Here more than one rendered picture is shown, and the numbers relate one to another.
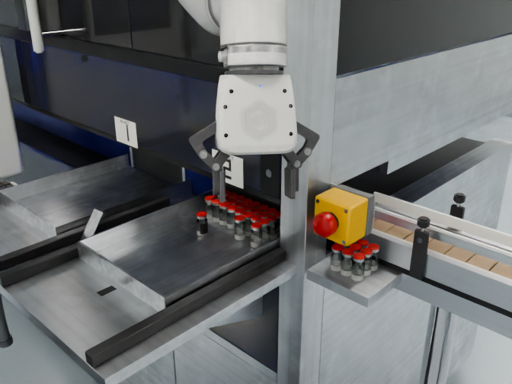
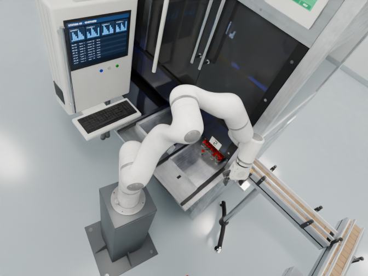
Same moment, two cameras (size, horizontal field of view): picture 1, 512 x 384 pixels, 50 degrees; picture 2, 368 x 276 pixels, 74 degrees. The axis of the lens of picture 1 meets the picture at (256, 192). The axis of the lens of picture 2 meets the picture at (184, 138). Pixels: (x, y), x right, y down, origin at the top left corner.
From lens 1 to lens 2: 0.95 m
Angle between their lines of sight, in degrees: 29
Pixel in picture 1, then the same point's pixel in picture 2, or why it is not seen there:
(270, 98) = (245, 171)
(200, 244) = (201, 159)
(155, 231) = (187, 150)
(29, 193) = (144, 121)
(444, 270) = (264, 187)
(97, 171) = (163, 111)
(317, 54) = not seen: hidden behind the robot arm
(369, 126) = not seen: hidden behind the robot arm
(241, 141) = (235, 177)
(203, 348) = not seen: hidden behind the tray
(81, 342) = (177, 196)
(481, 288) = (271, 195)
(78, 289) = (171, 175)
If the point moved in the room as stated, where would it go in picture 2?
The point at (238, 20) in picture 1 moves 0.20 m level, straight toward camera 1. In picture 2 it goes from (246, 157) to (252, 197)
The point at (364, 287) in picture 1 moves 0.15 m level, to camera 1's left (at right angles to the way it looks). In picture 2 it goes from (243, 186) to (222, 182)
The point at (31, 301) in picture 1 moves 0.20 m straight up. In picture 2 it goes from (160, 178) to (166, 161)
